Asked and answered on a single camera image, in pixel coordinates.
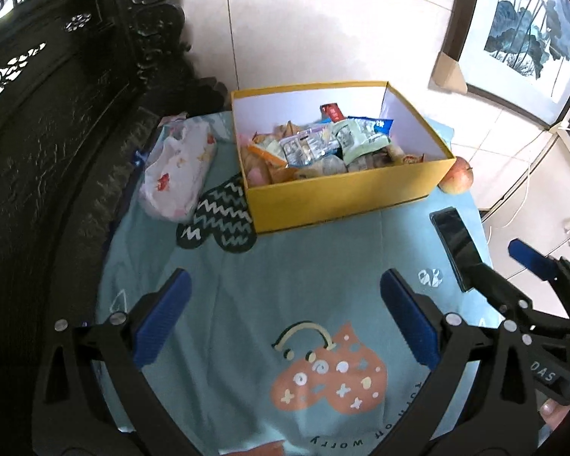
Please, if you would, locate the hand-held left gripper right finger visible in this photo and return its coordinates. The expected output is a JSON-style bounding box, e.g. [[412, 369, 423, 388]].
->
[[380, 268, 540, 456]]

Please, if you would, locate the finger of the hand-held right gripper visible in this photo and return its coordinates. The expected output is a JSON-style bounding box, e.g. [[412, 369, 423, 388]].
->
[[463, 259, 537, 328], [507, 239, 570, 328]]

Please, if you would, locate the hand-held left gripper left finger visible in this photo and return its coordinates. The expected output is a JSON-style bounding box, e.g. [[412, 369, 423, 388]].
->
[[31, 268, 193, 456]]

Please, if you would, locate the yellow cardboard box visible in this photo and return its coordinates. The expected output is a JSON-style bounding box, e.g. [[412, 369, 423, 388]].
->
[[230, 81, 457, 234]]

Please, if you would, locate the pile of mixed snacks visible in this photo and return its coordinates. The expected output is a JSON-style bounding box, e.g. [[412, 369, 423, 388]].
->
[[240, 102, 428, 186]]

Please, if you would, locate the blue cookie snack packet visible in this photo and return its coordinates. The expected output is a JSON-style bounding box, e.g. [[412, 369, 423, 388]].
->
[[347, 115, 394, 137]]

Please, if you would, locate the person's right hand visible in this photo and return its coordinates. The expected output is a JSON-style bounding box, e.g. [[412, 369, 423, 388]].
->
[[539, 396, 570, 433]]

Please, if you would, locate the black smartphone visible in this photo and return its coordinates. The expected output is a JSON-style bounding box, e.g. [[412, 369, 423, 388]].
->
[[430, 206, 483, 293]]

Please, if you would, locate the light blue printed blanket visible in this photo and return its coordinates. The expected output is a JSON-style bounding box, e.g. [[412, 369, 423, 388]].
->
[[95, 109, 499, 456]]

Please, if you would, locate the red apple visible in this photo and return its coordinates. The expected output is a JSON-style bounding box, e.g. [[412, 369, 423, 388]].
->
[[438, 156, 474, 195]]

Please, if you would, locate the white plastic bag red print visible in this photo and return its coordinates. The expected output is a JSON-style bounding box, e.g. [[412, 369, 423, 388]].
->
[[139, 114, 218, 222]]

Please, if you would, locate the carved black wooden furniture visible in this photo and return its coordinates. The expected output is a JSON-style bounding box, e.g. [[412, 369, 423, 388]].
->
[[0, 0, 231, 438]]

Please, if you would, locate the cardboard corner protector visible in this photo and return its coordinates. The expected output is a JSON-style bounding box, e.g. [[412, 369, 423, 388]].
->
[[431, 52, 469, 95]]

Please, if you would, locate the framed lotus painting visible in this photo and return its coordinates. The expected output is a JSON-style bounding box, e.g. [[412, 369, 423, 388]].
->
[[439, 0, 570, 129]]

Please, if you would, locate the white cable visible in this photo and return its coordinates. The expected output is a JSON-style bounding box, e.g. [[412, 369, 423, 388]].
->
[[480, 123, 570, 243]]

